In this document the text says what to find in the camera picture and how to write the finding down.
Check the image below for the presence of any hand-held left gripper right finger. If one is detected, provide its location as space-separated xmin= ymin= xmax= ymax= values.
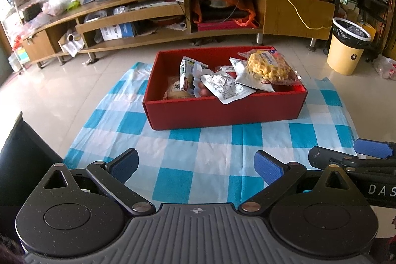
xmin=238 ymin=150 xmax=354 ymax=216

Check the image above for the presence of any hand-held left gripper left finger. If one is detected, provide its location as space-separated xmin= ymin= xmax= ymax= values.
xmin=43 ymin=148 xmax=156 ymax=217

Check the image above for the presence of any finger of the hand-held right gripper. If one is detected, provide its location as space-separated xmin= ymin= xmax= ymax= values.
xmin=353 ymin=138 xmax=396 ymax=160
xmin=308 ymin=145 xmax=361 ymax=172

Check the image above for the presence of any red cardboard box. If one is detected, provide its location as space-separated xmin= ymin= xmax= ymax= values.
xmin=142 ymin=45 xmax=308 ymax=131

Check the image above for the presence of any silver white snack packet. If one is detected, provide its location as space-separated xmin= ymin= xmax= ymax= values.
xmin=200 ymin=72 xmax=257 ymax=105

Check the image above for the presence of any round bun packet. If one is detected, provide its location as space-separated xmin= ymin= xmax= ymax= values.
xmin=163 ymin=75 xmax=195 ymax=100

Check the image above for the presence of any plain silver snack packet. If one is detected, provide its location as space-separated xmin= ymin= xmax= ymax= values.
xmin=229 ymin=57 xmax=276 ymax=93

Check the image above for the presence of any yellow puffed snack packet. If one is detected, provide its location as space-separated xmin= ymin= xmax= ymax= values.
xmin=238 ymin=48 xmax=302 ymax=86

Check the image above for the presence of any green white snack packet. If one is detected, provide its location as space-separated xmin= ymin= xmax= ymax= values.
xmin=180 ymin=56 xmax=208 ymax=91

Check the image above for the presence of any blue checked cloth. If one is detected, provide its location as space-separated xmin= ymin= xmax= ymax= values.
xmin=63 ymin=61 xmax=367 ymax=204

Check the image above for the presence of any person's red clothing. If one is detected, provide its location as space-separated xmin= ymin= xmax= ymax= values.
xmin=376 ymin=211 xmax=396 ymax=264

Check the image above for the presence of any white plastic bag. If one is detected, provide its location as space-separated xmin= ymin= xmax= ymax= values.
xmin=372 ymin=54 xmax=396 ymax=81

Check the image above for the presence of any yellow trash bin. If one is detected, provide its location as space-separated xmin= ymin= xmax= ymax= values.
xmin=327 ymin=17 xmax=372 ymax=76

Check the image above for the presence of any black chair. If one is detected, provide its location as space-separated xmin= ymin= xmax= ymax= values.
xmin=0 ymin=111 xmax=64 ymax=215

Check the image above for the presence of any white paper bag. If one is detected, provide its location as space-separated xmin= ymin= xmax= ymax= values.
xmin=58 ymin=30 xmax=85 ymax=58

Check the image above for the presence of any blue white carton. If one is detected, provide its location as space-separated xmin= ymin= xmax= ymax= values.
xmin=100 ymin=23 xmax=137 ymax=41

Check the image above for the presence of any wooden television cabinet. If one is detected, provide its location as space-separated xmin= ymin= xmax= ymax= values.
xmin=20 ymin=0 xmax=336 ymax=65

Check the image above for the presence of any red flat box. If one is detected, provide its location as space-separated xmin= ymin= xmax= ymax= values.
xmin=196 ymin=21 xmax=259 ymax=31

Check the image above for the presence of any orange plastic bag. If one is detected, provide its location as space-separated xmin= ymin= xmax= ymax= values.
xmin=191 ymin=0 xmax=259 ymax=28

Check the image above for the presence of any plastic drawer trolley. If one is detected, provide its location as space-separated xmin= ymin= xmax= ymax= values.
xmin=8 ymin=35 xmax=30 ymax=71

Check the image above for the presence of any white set-top box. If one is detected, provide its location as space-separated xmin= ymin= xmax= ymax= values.
xmin=127 ymin=0 xmax=185 ymax=12

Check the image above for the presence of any yellow cable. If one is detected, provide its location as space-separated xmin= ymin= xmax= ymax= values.
xmin=274 ymin=0 xmax=335 ymax=30

